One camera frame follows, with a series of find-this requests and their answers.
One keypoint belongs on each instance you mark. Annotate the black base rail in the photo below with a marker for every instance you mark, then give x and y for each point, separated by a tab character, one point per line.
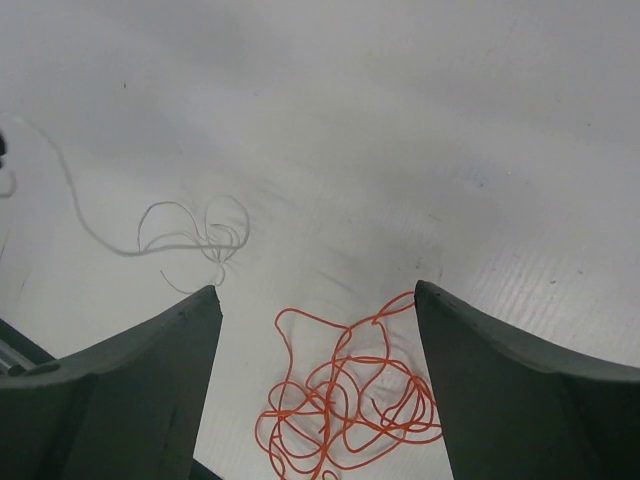
18	353

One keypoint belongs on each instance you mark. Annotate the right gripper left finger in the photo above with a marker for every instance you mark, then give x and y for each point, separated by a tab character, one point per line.
128	407

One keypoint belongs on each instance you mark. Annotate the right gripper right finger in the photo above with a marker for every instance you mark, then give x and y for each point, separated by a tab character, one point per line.
515	406

